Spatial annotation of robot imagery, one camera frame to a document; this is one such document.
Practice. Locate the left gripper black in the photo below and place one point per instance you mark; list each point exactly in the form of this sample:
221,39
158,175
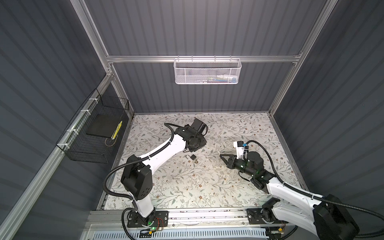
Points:
203,141

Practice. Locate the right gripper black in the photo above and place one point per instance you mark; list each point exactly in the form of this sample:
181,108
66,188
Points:
230,163

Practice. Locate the small black padlock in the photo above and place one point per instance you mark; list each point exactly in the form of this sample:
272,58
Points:
192,157

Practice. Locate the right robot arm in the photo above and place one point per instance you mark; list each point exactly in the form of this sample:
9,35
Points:
314,213

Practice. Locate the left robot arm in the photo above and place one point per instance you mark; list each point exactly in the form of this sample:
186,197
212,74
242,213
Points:
137,177

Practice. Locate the floral table mat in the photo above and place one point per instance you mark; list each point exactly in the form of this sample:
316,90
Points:
206,182

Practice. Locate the items in white basket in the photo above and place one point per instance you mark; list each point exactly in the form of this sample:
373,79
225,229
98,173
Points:
219,79

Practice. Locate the white vented panel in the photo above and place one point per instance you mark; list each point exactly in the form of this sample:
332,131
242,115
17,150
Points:
204,234

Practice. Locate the yellow tool in basket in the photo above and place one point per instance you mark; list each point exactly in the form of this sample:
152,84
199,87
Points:
113,137

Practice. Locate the black box in basket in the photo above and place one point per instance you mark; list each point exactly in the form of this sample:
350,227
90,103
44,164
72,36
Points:
103,126

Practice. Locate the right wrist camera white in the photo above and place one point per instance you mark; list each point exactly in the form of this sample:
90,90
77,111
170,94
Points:
241,149

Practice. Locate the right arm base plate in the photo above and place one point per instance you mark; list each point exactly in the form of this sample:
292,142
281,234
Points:
256,217

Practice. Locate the white wire mesh basket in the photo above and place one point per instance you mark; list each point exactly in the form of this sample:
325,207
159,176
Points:
189,70

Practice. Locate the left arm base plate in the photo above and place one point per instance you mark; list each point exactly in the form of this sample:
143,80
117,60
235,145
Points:
155,219

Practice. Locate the black wire basket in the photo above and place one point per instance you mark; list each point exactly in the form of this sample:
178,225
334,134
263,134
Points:
80,147

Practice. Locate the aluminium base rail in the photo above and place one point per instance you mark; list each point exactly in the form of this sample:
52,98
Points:
207,217

